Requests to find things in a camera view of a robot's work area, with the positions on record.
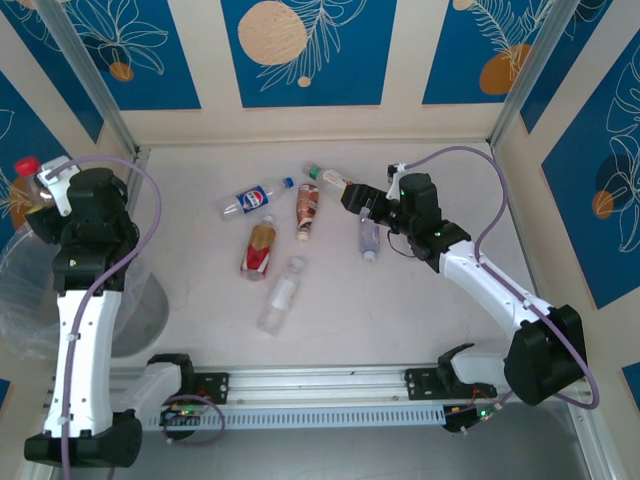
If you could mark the small clear white cap bottle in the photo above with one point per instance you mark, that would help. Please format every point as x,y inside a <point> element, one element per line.
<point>369,240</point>

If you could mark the green cap white label bottle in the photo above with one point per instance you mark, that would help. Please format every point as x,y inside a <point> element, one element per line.
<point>330,176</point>

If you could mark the red cap plastic bottle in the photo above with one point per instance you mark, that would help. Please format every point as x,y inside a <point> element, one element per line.
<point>27,166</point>

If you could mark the blue label cola bottle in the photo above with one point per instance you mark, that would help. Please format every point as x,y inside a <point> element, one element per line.
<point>252,199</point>

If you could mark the orange drink red label bottle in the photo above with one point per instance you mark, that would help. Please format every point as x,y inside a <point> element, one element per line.
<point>257,250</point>

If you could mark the tall clear white label bottle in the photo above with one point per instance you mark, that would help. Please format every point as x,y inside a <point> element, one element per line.
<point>282,295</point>

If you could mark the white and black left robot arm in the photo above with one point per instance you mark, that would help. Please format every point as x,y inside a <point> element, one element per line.
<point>80,350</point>

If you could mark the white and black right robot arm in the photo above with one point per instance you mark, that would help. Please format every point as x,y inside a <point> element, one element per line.
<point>480,280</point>

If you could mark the bin with clear plastic liner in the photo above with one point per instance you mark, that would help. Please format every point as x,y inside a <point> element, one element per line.
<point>30,300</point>

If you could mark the brown label plastic bottle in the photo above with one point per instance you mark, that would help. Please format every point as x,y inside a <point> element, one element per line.
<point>306,205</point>

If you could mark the small circuit board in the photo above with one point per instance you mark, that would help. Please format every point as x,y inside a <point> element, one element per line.
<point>480,414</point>
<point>182,412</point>

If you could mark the aluminium frame post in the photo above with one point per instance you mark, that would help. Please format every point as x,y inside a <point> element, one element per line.
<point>525,80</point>
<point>100,95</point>
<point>592,445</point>

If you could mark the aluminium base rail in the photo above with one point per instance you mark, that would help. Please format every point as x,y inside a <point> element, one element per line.
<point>310,382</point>

